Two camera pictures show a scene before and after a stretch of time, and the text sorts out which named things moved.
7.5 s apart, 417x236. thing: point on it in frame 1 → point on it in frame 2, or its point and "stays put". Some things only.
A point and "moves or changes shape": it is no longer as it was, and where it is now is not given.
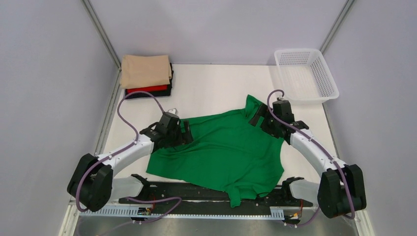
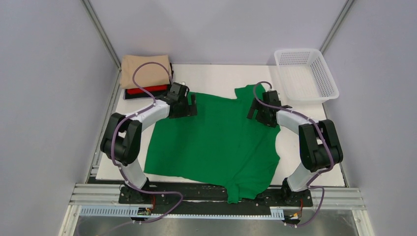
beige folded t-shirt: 139,71 stays put
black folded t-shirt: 157,93 stays put
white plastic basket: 304,76 stays put
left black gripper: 183,138 → 190,110
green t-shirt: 228,154 moves or changes shape
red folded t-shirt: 160,88 stays put
